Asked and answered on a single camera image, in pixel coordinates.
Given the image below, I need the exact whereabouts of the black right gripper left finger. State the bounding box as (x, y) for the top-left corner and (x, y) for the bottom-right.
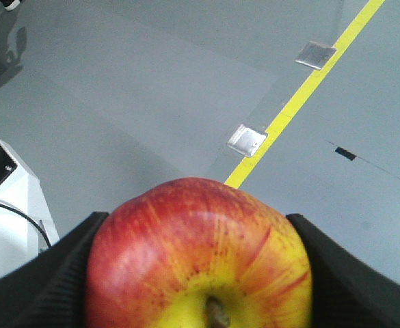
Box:
(0, 212), (108, 327)

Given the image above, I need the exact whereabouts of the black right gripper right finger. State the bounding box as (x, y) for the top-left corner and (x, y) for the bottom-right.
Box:
(287, 214), (400, 327)

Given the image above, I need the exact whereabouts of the red yellow apple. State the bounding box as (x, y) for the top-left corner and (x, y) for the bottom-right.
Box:
(84, 178), (312, 327)

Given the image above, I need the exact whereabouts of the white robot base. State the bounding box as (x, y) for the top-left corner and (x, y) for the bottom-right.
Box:
(0, 139), (59, 278)

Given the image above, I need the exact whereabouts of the near silver floor plate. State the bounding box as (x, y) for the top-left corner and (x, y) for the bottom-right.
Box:
(226, 124), (267, 158)

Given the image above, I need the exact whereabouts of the silver floor plate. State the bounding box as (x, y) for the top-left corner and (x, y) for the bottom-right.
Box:
(295, 41), (336, 70)
(226, 124), (267, 158)

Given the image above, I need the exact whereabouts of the far silver floor plate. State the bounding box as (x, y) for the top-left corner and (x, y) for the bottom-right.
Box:
(295, 41), (336, 70)

